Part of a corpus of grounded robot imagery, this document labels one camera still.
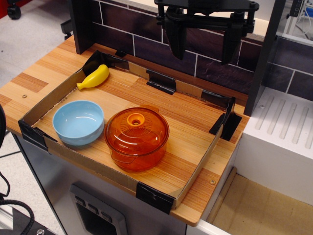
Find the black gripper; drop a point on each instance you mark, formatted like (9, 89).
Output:
(234, 17)

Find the orange transparent pot lid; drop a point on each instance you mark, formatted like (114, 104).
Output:
(136, 131)

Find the orange transparent pot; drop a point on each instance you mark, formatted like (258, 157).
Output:
(139, 162)

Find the cardboard fence with black tape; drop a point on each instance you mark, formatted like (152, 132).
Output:
(204, 131)

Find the yellow toy banana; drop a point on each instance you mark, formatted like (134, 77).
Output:
(96, 78)

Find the white toy sink unit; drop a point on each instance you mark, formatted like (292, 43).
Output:
(276, 147)

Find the light blue bowl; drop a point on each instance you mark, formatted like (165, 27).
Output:
(79, 122)

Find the black caster wheel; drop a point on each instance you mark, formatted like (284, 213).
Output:
(14, 12)

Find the grey oven control panel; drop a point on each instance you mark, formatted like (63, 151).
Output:
(97, 217)

